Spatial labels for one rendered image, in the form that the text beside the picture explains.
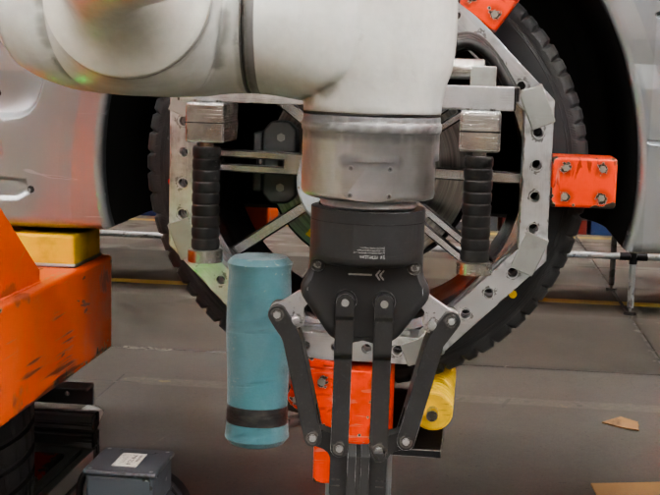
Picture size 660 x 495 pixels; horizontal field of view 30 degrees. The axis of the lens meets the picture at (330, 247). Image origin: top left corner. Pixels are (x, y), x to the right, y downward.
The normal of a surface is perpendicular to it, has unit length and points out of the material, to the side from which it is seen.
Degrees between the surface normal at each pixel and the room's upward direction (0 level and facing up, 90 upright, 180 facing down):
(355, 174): 90
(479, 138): 90
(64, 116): 90
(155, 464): 0
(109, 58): 129
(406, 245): 90
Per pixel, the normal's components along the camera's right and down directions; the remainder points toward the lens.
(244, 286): -0.44, 0.07
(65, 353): 0.99, 0.04
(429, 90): 0.67, 0.31
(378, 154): 0.11, 0.15
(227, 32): 0.00, 0.37
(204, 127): -0.12, 0.14
